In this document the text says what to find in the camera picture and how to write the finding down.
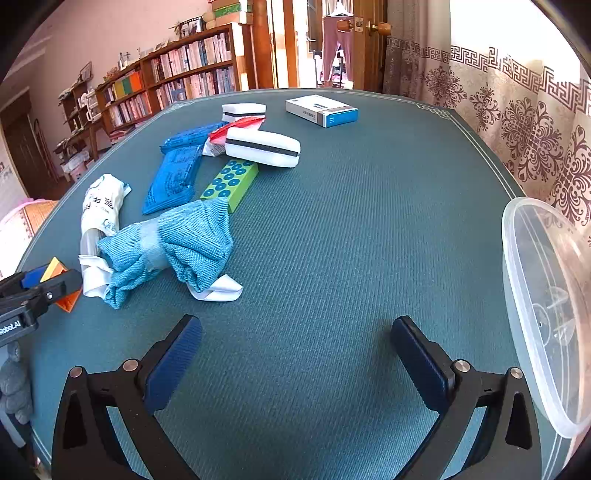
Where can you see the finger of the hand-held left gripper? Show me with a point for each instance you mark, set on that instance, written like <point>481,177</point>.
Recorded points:
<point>60,284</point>

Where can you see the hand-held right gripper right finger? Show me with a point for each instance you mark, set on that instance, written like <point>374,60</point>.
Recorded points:
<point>420,364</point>

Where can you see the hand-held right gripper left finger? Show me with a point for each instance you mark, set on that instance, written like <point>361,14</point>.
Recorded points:
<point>173,364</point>

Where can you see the orange yellow toy block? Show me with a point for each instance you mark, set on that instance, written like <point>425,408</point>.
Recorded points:
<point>54,270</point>

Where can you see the white plastic packet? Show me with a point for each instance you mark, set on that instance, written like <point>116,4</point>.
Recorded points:
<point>104,203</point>

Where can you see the clear plastic bowl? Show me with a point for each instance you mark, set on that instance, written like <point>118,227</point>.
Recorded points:
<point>521,295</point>

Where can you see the blue woven cloth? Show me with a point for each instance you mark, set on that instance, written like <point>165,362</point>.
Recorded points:
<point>194,240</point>

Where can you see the blue snack packet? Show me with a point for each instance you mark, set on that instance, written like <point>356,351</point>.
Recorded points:
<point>168,184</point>
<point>189,138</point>

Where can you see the green block with blue dots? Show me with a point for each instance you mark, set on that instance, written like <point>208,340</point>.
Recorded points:
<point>231,182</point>

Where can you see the red snack packet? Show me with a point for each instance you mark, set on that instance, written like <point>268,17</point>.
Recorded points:
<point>221,134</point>

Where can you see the white sponge black stripe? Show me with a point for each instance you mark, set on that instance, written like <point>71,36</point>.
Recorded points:
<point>242,109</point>
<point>261,138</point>

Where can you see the white blue medicine box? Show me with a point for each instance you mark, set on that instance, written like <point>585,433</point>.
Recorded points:
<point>314,108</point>

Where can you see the small wooden shelf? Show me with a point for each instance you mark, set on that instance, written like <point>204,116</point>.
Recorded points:
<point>76,110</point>

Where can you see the patterned beige curtain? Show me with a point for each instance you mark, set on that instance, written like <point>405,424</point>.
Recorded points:
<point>521,124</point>

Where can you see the rows of books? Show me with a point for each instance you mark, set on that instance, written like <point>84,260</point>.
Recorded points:
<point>194,55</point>

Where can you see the wooden bookshelf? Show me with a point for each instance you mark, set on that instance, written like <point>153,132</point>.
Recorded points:
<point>238,55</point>

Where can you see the wooden door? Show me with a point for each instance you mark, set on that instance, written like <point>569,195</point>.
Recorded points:
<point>371,60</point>

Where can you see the stack of boxes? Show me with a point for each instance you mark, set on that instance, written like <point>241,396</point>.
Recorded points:
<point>228,11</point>

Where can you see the hanging pink pants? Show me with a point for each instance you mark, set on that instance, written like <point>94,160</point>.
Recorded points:
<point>339,46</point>

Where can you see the wooden door knob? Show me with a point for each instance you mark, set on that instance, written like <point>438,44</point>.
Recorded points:
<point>381,28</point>

